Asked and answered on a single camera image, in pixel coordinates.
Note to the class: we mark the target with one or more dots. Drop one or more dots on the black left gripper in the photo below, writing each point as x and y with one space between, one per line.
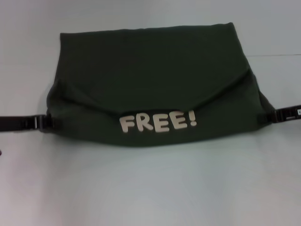
16 123

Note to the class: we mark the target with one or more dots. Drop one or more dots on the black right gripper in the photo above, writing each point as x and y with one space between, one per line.
289 114

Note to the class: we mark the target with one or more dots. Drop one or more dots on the dark green shirt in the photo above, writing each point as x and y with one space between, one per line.
155 82

